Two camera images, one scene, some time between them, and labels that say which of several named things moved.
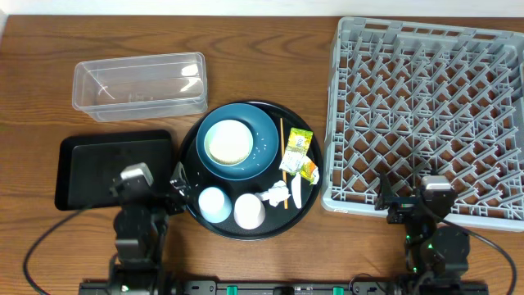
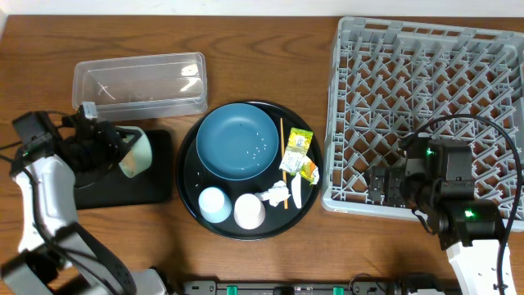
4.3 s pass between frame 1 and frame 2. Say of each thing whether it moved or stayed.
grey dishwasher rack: stayed
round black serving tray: stayed
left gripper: moved
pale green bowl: moved
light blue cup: stayed
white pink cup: stayed
